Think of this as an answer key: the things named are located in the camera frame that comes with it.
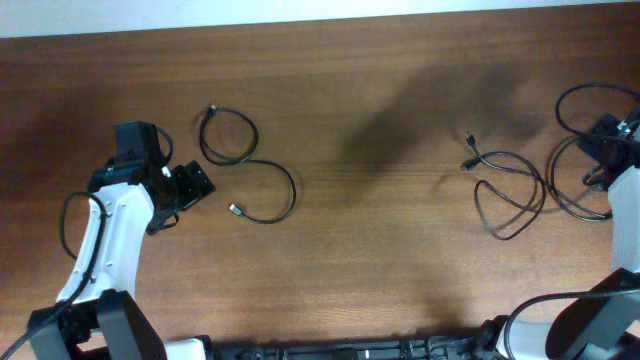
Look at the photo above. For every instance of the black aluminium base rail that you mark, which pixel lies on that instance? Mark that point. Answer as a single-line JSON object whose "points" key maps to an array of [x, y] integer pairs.
{"points": [[477, 346]]}

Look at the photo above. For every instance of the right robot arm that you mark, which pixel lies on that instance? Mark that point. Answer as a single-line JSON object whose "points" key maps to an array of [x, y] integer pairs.
{"points": [[594, 323]]}

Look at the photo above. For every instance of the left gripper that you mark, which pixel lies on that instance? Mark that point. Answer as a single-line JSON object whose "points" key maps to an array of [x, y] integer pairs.
{"points": [[192, 192]]}

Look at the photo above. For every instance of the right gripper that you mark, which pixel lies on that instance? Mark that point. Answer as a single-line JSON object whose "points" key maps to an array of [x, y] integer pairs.
{"points": [[606, 126]]}

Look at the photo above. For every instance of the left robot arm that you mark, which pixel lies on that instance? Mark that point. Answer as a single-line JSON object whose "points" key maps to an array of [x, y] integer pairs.
{"points": [[95, 315]]}

